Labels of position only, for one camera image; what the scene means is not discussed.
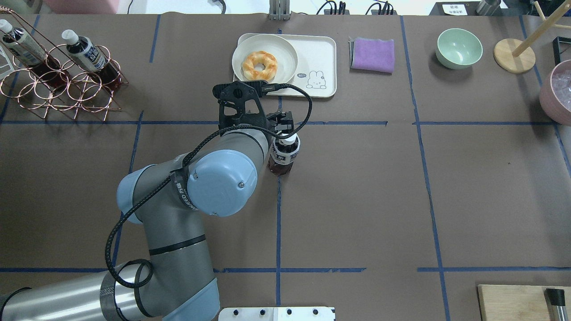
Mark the beige round plate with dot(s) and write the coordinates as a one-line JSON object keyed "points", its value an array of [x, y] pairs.
{"points": [[281, 48]]}

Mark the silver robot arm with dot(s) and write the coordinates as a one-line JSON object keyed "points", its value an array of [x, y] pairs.
{"points": [[177, 282]]}

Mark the purple folded cloth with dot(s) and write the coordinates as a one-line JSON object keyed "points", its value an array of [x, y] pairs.
{"points": [[372, 54]]}

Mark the dark tea bottle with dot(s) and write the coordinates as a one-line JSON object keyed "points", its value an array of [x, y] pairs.
{"points": [[30, 53], [91, 60], [282, 154]]}

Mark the mint green bowl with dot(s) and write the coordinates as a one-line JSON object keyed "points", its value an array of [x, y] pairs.
{"points": [[458, 49]]}

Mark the aluminium frame post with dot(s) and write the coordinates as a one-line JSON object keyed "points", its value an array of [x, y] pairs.
{"points": [[279, 10]]}

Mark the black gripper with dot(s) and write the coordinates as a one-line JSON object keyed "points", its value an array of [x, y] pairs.
{"points": [[280, 124]]}

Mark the pink storage bin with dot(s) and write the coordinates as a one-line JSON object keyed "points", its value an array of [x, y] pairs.
{"points": [[83, 6]]}

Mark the glazed donut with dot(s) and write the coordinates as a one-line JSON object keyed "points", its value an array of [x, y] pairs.
{"points": [[259, 66]]}

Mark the wooden mug tree stand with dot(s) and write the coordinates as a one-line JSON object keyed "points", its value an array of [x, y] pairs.
{"points": [[516, 56]]}

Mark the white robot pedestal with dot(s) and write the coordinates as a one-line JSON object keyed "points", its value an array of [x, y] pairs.
{"points": [[299, 313]]}

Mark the bamboo cutting board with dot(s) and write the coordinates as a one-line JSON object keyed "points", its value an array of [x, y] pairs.
{"points": [[517, 303]]}

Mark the copper wire bottle rack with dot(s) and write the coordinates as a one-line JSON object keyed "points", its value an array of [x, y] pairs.
{"points": [[81, 94]]}

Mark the beige rabbit tray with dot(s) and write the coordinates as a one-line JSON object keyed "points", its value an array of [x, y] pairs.
{"points": [[306, 61]]}

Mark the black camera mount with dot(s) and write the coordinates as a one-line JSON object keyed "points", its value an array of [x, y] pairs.
{"points": [[232, 98]]}

